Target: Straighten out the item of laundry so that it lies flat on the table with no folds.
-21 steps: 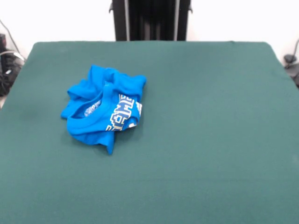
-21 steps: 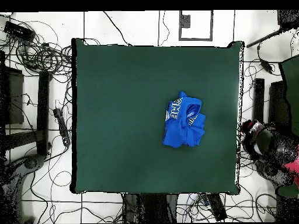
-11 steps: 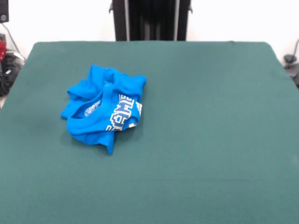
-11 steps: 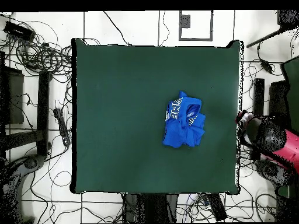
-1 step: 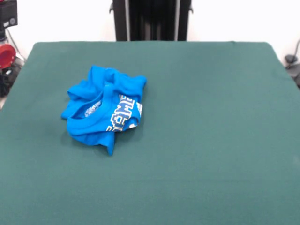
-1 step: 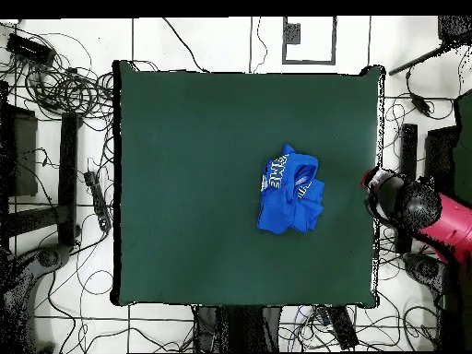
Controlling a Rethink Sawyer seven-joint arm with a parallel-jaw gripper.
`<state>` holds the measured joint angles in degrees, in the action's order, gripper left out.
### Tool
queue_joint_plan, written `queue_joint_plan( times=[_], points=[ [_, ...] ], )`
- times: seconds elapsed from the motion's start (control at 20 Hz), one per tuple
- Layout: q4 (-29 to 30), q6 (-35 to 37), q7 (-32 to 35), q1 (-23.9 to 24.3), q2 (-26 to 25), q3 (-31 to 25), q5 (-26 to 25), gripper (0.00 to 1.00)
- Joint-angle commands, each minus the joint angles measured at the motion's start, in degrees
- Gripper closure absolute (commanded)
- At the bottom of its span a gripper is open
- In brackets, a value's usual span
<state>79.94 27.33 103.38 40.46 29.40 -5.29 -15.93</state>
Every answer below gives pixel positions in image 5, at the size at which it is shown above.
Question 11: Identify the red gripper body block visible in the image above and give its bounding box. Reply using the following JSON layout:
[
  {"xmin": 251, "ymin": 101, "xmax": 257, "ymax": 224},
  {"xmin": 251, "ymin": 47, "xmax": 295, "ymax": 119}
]
[{"xmin": 0, "ymin": 44, "xmax": 16, "ymax": 69}]

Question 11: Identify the blue printed t-shirt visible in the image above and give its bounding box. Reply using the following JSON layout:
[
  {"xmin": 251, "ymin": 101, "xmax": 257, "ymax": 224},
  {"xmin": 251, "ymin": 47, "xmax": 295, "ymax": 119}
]
[{"xmin": 60, "ymin": 65, "xmax": 148, "ymax": 156}]

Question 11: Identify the dark green table cloth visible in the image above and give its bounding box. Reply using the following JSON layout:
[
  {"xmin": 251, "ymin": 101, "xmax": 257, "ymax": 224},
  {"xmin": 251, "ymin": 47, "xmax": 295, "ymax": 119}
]
[{"xmin": 0, "ymin": 41, "xmax": 300, "ymax": 225}]

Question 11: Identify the dark stand base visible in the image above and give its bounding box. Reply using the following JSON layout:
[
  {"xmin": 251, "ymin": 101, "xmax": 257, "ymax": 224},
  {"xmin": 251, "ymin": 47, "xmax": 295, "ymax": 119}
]
[
  {"xmin": 285, "ymin": 54, "xmax": 300, "ymax": 89},
  {"xmin": 0, "ymin": 52, "xmax": 25, "ymax": 97}
]

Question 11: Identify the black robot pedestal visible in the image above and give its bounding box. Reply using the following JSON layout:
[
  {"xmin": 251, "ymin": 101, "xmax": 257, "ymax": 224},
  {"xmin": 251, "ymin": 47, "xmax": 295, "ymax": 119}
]
[{"xmin": 109, "ymin": 0, "xmax": 194, "ymax": 42}]

